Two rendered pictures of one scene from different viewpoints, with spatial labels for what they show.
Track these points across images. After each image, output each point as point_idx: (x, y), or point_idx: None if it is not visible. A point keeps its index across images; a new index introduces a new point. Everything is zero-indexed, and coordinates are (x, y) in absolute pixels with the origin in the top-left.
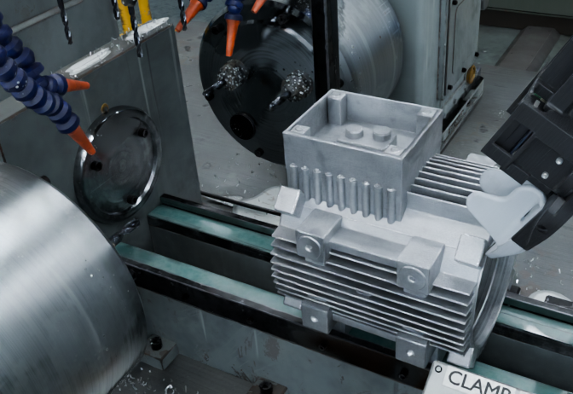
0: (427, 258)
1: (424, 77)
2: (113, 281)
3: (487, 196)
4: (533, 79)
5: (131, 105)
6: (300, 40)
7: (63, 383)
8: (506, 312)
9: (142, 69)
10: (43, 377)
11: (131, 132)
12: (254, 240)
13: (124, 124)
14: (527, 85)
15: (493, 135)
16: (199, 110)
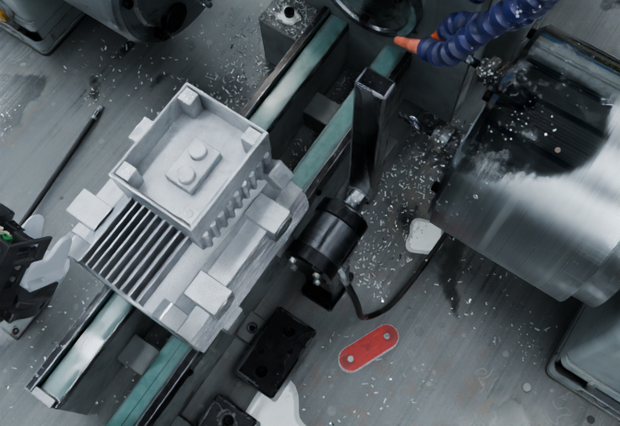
0: (77, 211)
1: (603, 352)
2: None
3: (23, 224)
4: (20, 242)
5: None
6: (470, 127)
7: None
8: (183, 344)
9: None
10: None
11: None
12: (327, 138)
13: None
14: (29, 241)
15: (12, 211)
16: None
